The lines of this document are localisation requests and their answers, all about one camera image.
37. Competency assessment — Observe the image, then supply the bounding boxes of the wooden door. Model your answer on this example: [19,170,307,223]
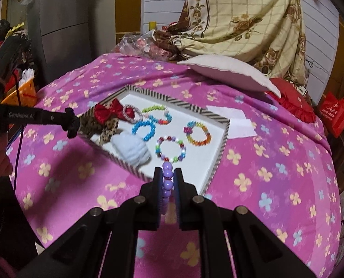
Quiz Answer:
[115,0,143,35]

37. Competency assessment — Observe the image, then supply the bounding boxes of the white pillow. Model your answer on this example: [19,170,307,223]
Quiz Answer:
[176,54,282,99]

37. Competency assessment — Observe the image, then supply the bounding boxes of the green blue orange bead bracelet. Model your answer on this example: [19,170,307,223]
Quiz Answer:
[141,104,173,126]

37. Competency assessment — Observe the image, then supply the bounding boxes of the beige floral quilt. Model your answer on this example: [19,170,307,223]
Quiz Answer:
[151,0,313,96]

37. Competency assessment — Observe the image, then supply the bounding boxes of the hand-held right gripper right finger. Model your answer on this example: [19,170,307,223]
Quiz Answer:
[174,168,317,278]

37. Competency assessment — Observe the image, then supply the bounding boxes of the grey refrigerator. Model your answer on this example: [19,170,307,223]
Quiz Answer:
[24,0,93,86]

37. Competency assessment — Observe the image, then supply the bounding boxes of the clear plastic bag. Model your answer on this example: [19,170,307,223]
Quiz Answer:
[115,30,180,61]

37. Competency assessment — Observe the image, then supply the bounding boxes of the orange plastic basket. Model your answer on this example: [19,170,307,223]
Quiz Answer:
[0,77,38,106]

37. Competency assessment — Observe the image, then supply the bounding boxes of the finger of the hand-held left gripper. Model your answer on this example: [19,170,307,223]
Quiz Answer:
[41,109,80,128]

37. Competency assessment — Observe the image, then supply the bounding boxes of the striped cardboard box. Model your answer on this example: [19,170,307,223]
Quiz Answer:
[79,85,231,196]

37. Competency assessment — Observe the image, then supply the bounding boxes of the red ruffled cushion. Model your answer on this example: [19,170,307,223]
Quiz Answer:
[266,78,317,123]

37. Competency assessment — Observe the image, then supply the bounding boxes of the red shopping bag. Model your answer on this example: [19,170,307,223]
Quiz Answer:
[318,91,344,139]

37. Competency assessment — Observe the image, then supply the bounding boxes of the rainbow translucent bead bracelet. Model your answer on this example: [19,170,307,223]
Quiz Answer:
[183,120,212,147]

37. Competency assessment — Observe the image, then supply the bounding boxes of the light blue fluffy scrunchie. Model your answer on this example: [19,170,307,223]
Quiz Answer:
[110,132,152,167]

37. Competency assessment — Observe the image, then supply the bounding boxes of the white plastic bag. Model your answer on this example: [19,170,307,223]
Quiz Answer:
[20,68,36,83]

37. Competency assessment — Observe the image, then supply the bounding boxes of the white paper sheet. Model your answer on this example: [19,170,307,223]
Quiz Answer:
[207,105,256,139]

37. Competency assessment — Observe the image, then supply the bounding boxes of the pink white hair tie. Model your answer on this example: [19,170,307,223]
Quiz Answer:
[122,104,143,123]

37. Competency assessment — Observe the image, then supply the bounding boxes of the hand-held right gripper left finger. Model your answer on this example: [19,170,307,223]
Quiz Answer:
[24,168,164,278]

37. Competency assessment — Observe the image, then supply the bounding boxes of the red bow hair tie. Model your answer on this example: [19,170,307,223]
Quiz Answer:
[64,99,124,138]

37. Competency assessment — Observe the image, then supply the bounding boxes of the purple bead bracelet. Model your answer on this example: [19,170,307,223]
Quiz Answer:
[160,162,176,215]

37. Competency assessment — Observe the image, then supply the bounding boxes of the leopard print bow scrunchie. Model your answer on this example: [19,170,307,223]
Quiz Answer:
[81,113,123,147]

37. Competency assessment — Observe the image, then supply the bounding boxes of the black cable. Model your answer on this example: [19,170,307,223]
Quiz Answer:
[10,72,24,180]

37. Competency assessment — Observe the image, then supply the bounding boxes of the multicolour round bead bracelet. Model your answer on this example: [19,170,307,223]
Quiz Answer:
[155,135,187,163]

